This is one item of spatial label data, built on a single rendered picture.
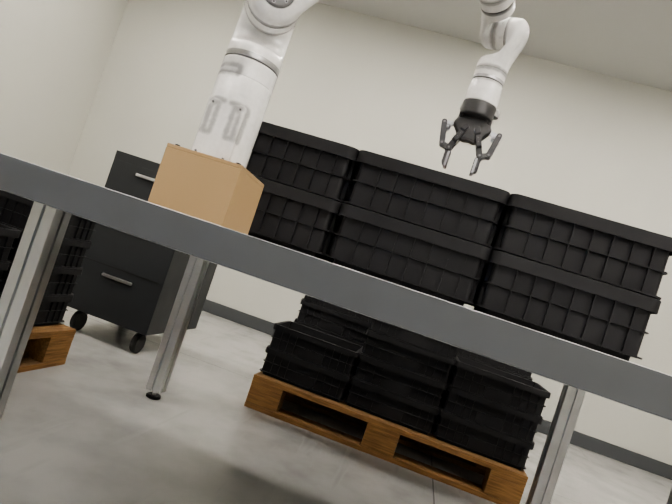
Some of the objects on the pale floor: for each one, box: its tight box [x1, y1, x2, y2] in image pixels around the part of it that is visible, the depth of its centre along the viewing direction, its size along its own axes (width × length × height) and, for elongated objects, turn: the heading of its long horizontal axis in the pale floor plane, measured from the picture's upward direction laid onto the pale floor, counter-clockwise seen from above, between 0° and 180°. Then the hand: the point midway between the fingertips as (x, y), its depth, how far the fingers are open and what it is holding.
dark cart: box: [67, 150, 218, 353], centre depth 300 cm, size 62×45×90 cm
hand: (459, 165), depth 127 cm, fingers open, 5 cm apart
